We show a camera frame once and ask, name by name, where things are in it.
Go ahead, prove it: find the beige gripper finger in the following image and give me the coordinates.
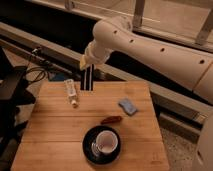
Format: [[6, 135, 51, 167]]
[[80, 56, 89, 70]]

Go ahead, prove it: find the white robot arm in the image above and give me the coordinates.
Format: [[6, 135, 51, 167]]
[[80, 16, 213, 105]]

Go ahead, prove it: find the brown oblong object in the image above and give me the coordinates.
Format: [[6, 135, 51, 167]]
[[101, 116, 122, 125]]

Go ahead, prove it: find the black stand left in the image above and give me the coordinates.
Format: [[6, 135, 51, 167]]
[[0, 47, 36, 157]]

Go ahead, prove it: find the black round saucer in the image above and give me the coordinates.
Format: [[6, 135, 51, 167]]
[[82, 125, 121, 165]]

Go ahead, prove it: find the white cup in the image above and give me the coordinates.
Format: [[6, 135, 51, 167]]
[[91, 130, 118, 156]]

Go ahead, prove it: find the metal rail frame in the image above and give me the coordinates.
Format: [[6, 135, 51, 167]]
[[28, 0, 213, 53]]

